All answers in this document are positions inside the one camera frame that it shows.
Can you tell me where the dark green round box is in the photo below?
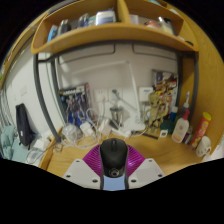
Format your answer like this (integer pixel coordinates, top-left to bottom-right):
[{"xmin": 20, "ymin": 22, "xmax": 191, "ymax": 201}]
[{"xmin": 160, "ymin": 119, "xmax": 174, "ymax": 135}]

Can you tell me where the teal bedding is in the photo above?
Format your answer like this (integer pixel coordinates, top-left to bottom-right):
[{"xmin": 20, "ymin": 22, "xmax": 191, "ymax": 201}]
[{"xmin": 0, "ymin": 124, "xmax": 31, "ymax": 164}]

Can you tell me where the white wall socket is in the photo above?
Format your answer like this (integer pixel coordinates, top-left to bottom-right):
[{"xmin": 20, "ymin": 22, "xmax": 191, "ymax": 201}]
[
  {"xmin": 93, "ymin": 88, "xmax": 108, "ymax": 103},
  {"xmin": 108, "ymin": 87, "xmax": 123, "ymax": 102}
]

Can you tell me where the blue model kit box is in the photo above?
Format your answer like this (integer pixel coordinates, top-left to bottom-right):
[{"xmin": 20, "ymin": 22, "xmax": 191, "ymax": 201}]
[{"xmin": 59, "ymin": 83, "xmax": 93, "ymax": 126}]

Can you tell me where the wooden shelf unit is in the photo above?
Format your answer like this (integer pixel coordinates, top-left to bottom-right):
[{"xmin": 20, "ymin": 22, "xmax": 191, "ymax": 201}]
[{"xmin": 30, "ymin": 0, "xmax": 200, "ymax": 55}]

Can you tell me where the white printed mug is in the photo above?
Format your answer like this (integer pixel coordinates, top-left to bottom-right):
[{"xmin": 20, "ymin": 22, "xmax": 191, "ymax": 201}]
[{"xmin": 195, "ymin": 135, "xmax": 212, "ymax": 158}]

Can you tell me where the metal cup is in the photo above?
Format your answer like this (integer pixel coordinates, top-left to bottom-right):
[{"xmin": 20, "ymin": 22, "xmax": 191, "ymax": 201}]
[{"xmin": 109, "ymin": 105, "xmax": 125, "ymax": 124}]

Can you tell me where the white cable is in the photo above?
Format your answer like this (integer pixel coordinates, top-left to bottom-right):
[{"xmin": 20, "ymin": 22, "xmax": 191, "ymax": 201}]
[{"xmin": 56, "ymin": 109, "xmax": 148, "ymax": 149}]

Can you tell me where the black bag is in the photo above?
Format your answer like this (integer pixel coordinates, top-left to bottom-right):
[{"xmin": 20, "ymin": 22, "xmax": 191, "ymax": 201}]
[{"xmin": 15, "ymin": 103, "xmax": 35, "ymax": 147}]

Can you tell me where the dark grey metal frame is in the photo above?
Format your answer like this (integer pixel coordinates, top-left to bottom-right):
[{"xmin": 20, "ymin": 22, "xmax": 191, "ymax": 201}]
[{"xmin": 32, "ymin": 41, "xmax": 200, "ymax": 143}]

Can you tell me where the black computer mouse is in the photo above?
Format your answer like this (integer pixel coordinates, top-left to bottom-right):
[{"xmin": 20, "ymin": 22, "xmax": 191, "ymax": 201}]
[{"xmin": 99, "ymin": 137, "xmax": 130, "ymax": 178}]

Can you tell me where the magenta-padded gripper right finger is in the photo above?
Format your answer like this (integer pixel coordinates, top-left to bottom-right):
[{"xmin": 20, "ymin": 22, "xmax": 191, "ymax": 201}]
[{"xmin": 125, "ymin": 144, "xmax": 166, "ymax": 190}]

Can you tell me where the clear round plastic container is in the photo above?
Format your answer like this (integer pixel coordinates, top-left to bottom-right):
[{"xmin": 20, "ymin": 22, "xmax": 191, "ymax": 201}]
[{"xmin": 61, "ymin": 123, "xmax": 82, "ymax": 143}]

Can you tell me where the white red-capped pump bottle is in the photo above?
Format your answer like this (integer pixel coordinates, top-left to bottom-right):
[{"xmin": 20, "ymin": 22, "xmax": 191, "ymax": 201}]
[{"xmin": 171, "ymin": 109, "xmax": 191, "ymax": 144}]

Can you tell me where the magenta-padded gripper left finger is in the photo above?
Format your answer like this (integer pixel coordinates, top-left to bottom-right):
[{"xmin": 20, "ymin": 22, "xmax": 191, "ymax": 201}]
[{"xmin": 62, "ymin": 143, "xmax": 103, "ymax": 190}]

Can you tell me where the red and yellow chips can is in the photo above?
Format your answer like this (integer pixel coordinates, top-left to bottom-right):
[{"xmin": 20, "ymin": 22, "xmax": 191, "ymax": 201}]
[{"xmin": 190, "ymin": 111, "xmax": 212, "ymax": 149}]

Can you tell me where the white wall-mounted box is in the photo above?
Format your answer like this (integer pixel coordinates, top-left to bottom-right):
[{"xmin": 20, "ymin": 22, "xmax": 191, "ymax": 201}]
[{"xmin": 139, "ymin": 86, "xmax": 154, "ymax": 102}]

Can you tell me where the colourful picture box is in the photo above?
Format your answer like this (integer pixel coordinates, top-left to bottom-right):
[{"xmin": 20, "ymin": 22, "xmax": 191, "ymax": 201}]
[{"xmin": 152, "ymin": 68, "xmax": 179, "ymax": 101}]

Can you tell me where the white charger block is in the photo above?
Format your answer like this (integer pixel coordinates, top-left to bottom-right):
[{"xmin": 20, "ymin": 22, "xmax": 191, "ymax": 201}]
[
  {"xmin": 98, "ymin": 118, "xmax": 113, "ymax": 136},
  {"xmin": 79, "ymin": 121, "xmax": 96, "ymax": 138}
]

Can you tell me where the white power strip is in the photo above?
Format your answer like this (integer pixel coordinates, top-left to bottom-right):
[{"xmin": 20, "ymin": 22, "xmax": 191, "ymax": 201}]
[{"xmin": 111, "ymin": 128, "xmax": 133, "ymax": 139}]

